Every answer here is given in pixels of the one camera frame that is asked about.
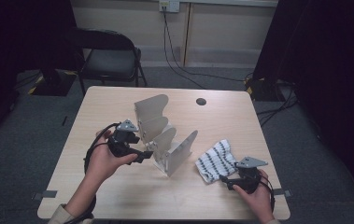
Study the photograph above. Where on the grey tape strip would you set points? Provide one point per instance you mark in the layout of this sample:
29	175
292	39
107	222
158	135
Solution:
283	193
45	194

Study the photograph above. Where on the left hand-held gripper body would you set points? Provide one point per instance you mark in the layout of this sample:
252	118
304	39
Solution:
121	143

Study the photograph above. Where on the white cloth with black pattern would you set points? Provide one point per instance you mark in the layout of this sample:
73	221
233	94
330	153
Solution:
215	160

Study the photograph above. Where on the black folding chair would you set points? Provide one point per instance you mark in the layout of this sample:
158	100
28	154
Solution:
109	62

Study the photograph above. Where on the white wall socket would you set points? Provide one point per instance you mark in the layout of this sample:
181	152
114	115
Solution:
169	5

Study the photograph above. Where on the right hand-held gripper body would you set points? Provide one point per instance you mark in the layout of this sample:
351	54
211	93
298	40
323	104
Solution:
249	180

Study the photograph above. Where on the dark curtain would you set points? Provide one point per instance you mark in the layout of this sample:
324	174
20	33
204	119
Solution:
330	77

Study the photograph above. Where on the person's left hand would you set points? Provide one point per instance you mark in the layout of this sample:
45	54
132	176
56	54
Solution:
106	165

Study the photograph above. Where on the black stand base with striped tape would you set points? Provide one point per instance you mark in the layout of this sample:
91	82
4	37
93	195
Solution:
53	84

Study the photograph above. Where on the white expandable divider rack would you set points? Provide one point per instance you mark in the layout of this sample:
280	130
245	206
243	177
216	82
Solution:
165	143

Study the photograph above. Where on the person's right hand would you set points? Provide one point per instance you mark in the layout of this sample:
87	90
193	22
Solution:
258	202

